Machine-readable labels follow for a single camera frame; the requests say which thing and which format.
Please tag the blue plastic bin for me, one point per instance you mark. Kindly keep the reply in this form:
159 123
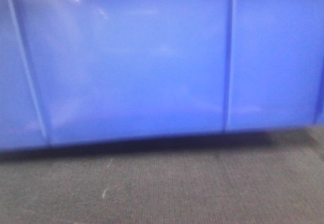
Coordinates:
77 72

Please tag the dark textured conveyor belt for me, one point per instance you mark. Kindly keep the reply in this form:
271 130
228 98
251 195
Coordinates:
264 177

